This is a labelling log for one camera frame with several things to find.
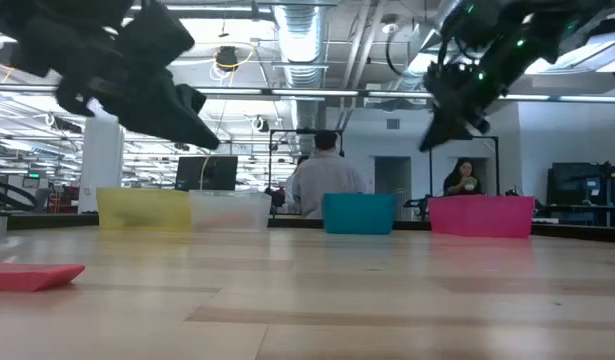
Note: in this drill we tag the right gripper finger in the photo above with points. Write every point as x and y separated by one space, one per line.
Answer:
434 132
454 132

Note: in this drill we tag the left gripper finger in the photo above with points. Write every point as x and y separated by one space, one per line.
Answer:
137 117
177 120

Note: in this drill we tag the clear plastic bin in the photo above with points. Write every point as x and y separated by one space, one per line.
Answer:
229 212

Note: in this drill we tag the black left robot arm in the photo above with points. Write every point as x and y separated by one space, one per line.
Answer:
152 40

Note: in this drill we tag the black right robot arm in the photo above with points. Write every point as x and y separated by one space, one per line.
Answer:
527 50

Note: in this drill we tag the person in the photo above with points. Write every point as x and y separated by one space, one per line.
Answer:
462 180
327 185
293 195

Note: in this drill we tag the white column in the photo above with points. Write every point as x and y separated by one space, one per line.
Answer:
102 165

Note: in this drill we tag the grey door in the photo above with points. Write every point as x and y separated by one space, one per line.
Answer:
392 185

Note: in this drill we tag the black monitor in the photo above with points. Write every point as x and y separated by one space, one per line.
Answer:
222 172

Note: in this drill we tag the black ceiling device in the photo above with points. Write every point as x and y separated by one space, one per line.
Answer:
227 57

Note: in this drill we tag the red plastic bin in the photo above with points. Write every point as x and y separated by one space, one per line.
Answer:
479 217

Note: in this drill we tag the yellow plastic bin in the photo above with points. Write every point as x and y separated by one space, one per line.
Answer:
144 210

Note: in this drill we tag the green exit sign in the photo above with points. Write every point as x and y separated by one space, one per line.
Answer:
33 175

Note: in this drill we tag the red cabinet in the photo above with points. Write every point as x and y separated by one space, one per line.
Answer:
67 200

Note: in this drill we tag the blue plastic bin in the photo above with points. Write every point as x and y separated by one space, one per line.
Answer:
358 215

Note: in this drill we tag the dark workstation with monitors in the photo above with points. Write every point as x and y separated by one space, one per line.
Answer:
572 180

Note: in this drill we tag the orange eraser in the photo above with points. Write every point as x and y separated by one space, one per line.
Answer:
27 277

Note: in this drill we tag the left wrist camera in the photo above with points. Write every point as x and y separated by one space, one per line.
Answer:
191 99

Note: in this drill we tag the silver ventilation duct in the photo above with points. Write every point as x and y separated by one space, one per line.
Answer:
303 45

